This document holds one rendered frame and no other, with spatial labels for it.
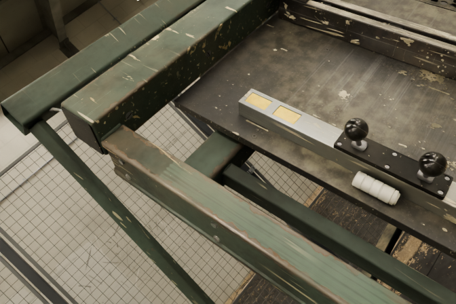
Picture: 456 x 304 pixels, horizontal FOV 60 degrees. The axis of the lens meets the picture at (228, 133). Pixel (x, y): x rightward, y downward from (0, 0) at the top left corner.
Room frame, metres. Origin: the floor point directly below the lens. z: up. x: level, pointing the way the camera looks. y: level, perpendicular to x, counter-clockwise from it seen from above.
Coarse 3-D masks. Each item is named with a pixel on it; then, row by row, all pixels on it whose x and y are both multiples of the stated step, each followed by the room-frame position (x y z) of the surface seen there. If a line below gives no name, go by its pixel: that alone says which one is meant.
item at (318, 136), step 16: (240, 112) 0.85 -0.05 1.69; (256, 112) 0.81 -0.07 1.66; (272, 112) 0.80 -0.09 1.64; (272, 128) 0.81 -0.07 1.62; (288, 128) 0.78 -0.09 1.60; (304, 128) 0.76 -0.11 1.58; (320, 128) 0.76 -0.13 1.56; (336, 128) 0.76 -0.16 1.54; (304, 144) 0.78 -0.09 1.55; (320, 144) 0.74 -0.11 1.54; (336, 160) 0.74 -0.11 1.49; (352, 160) 0.71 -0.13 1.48; (384, 176) 0.69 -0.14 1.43; (400, 192) 0.69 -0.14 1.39; (416, 192) 0.66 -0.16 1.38; (448, 192) 0.65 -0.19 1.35; (432, 208) 0.66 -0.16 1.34; (448, 208) 0.64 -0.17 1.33
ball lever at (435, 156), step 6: (426, 156) 0.56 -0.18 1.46; (432, 156) 0.56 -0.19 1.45; (438, 156) 0.55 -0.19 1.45; (420, 162) 0.57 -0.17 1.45; (426, 162) 0.56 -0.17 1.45; (432, 162) 0.55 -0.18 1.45; (438, 162) 0.55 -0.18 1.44; (444, 162) 0.55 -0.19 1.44; (420, 168) 0.57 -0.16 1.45; (426, 168) 0.56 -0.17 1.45; (432, 168) 0.55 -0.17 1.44; (438, 168) 0.55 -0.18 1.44; (444, 168) 0.55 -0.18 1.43; (420, 174) 0.65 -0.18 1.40; (426, 174) 0.56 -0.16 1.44; (432, 174) 0.56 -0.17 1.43; (438, 174) 0.55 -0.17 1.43; (426, 180) 0.65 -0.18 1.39; (432, 180) 0.65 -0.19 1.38
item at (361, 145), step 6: (354, 120) 0.61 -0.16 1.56; (360, 120) 0.61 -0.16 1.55; (348, 126) 0.61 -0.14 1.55; (354, 126) 0.61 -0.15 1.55; (360, 126) 0.60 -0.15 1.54; (366, 126) 0.61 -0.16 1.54; (348, 132) 0.61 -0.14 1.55; (354, 132) 0.61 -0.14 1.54; (360, 132) 0.60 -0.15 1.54; (366, 132) 0.61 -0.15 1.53; (348, 138) 0.62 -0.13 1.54; (354, 138) 0.61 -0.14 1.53; (360, 138) 0.61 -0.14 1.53; (354, 144) 0.71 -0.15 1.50; (360, 144) 0.69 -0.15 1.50; (366, 144) 0.70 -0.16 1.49; (360, 150) 0.70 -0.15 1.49
